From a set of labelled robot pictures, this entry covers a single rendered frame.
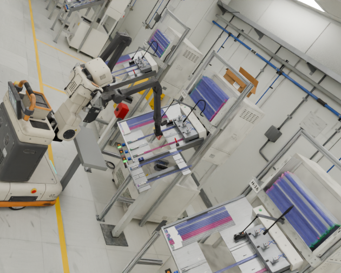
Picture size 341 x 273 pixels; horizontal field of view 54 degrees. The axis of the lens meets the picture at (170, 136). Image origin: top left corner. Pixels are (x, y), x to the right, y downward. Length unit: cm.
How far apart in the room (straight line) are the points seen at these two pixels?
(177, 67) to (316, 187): 253
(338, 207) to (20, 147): 225
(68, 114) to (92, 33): 473
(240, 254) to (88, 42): 594
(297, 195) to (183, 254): 89
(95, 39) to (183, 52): 346
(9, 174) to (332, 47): 385
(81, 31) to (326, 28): 469
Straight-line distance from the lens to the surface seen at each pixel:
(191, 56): 445
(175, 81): 452
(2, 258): 281
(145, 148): 325
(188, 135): 320
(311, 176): 265
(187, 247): 252
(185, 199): 374
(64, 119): 289
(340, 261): 274
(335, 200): 254
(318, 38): 487
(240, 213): 267
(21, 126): 263
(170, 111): 363
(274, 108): 473
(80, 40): 748
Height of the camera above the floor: 214
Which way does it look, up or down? 20 degrees down
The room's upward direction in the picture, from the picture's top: 36 degrees clockwise
